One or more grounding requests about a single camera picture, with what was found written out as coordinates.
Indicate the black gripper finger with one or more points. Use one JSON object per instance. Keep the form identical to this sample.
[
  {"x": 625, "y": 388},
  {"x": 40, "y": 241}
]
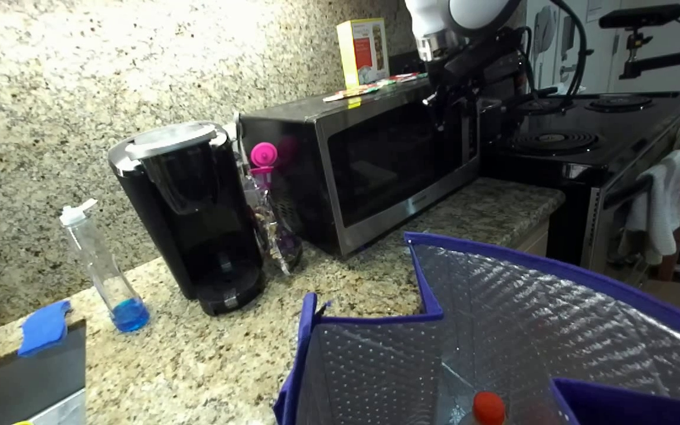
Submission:
[
  {"x": 465, "y": 99},
  {"x": 437, "y": 109}
]

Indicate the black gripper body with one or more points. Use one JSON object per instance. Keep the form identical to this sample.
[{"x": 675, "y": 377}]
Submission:
[{"x": 470, "y": 63}]

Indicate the microwave door with dark glass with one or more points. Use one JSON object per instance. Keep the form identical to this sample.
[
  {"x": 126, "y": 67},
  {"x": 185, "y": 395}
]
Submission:
[{"x": 394, "y": 167}]

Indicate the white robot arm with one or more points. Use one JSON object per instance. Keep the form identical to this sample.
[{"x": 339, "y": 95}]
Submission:
[{"x": 473, "y": 14}]

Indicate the stainless steel microwave body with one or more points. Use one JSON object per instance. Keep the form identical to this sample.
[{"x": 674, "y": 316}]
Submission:
[{"x": 306, "y": 142}]

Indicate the colourful flat packets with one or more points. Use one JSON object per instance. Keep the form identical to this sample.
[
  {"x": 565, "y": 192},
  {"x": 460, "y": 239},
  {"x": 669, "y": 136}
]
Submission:
[{"x": 375, "y": 87}]

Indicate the yellow and red carton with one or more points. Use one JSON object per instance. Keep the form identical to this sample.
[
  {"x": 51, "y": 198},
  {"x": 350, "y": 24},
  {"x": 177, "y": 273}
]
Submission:
[{"x": 365, "y": 51}]

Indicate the black electric stove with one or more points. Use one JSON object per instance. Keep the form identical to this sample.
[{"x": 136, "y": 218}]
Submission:
[{"x": 591, "y": 138}]

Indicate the clear bottle with pink lid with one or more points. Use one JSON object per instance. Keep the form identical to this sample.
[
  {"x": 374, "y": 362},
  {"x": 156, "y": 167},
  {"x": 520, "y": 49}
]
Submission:
[{"x": 262, "y": 155}]

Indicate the white hanging towel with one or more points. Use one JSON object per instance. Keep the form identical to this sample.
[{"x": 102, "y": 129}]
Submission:
[{"x": 663, "y": 205}]

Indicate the purple insulated cooler bag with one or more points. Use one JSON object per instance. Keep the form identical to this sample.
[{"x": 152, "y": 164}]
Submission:
[{"x": 559, "y": 316}]

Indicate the black pod coffee maker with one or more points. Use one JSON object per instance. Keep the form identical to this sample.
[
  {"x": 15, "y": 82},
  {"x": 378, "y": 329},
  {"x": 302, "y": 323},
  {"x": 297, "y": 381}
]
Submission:
[{"x": 190, "y": 213}]

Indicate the clear bottle with blue liquid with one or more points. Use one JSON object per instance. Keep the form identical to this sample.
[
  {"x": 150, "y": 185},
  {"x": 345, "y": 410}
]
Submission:
[{"x": 127, "y": 316}]

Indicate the blue sponge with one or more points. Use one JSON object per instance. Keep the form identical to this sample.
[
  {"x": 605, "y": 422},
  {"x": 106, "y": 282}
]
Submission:
[{"x": 43, "y": 329}]

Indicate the black box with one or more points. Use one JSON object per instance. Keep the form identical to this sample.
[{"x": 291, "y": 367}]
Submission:
[{"x": 17, "y": 387}]

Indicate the black camera on mount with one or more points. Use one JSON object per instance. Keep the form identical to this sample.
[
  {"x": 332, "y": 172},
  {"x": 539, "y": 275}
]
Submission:
[{"x": 640, "y": 15}]

